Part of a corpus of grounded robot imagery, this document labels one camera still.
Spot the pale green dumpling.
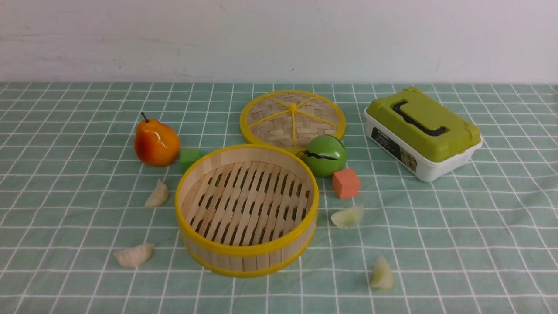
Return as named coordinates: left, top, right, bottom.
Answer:
left=370, top=256, right=395, bottom=290
left=330, top=205, right=364, bottom=229

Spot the white dumpling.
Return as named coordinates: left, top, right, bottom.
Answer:
left=145, top=179, right=170, bottom=208
left=113, top=244, right=156, bottom=268

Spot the woven bamboo steamer lid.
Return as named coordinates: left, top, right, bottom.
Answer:
left=239, top=91, right=347, bottom=154

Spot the bamboo steamer tray yellow rim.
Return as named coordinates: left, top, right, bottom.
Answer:
left=175, top=144, right=319, bottom=277

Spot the green toy apple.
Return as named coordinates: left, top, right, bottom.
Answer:
left=303, top=135, right=347, bottom=177

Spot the orange foam cube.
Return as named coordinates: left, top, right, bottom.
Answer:
left=332, top=168, right=361, bottom=199

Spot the green foam cube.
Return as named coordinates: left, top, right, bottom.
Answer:
left=180, top=148, right=203, bottom=173

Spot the orange red toy pear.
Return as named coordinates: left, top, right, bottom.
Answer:
left=134, top=112, right=180, bottom=167

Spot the green lidded white box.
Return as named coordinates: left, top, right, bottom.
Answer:
left=364, top=87, right=483, bottom=181

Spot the green checkered tablecloth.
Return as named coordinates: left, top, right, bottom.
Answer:
left=0, top=82, right=558, bottom=314

